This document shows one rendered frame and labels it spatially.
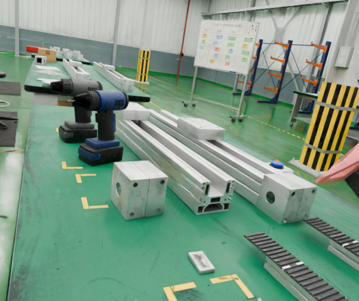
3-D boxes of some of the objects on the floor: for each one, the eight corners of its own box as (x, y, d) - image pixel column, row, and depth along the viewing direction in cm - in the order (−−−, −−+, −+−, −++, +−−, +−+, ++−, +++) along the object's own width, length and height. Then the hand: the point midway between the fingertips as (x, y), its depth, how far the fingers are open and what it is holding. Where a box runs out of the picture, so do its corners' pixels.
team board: (180, 106, 711) (195, 17, 654) (195, 106, 746) (209, 21, 688) (231, 123, 612) (253, 20, 554) (245, 122, 646) (267, 24, 588)
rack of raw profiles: (231, 94, 1204) (243, 35, 1138) (249, 95, 1242) (262, 39, 1176) (290, 112, 921) (310, 36, 856) (311, 114, 959) (333, 42, 894)
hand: (356, 220), depth 29 cm, fingers open, 9 cm apart
